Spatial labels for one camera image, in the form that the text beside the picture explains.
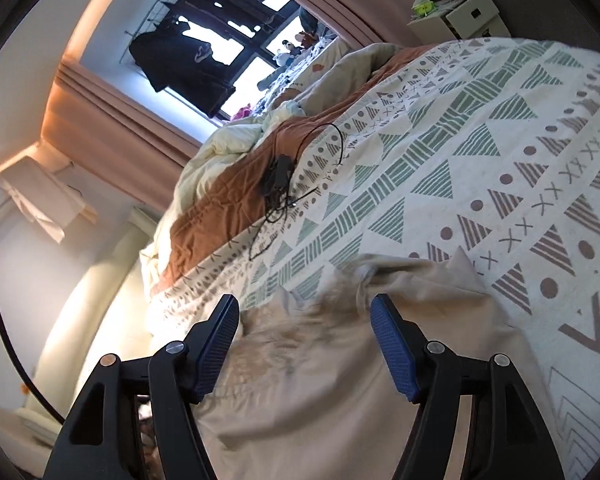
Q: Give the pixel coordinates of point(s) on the dark hanging clothes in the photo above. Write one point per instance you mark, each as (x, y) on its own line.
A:
(180, 60)

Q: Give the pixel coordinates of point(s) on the green object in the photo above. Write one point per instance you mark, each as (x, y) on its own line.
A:
(424, 7)

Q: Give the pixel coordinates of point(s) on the hanging white cloth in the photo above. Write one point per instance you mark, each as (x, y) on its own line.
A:
(35, 195)

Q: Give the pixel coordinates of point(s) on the brown and cream quilt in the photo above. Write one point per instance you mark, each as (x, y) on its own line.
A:
(215, 215)

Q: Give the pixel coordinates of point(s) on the white printed bed sheet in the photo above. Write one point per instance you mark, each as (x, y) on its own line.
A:
(310, 72)

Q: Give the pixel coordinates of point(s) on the window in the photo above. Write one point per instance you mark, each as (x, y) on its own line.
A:
(250, 55)

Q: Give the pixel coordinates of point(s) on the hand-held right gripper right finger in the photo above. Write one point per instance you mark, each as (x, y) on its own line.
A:
(394, 350)

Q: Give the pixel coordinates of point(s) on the light beige jacket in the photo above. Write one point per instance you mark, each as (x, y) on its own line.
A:
(320, 360)

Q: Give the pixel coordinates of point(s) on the patterned white blanket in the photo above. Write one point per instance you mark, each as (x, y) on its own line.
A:
(479, 160)

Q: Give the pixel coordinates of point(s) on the plush toys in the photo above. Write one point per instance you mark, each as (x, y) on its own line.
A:
(292, 50)

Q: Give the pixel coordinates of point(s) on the cream padded headboard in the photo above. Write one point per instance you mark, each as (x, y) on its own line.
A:
(95, 310)

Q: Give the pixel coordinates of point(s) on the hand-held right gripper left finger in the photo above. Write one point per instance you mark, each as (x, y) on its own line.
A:
(215, 345)

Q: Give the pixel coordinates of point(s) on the white nightstand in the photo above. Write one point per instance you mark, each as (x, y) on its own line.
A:
(472, 15)

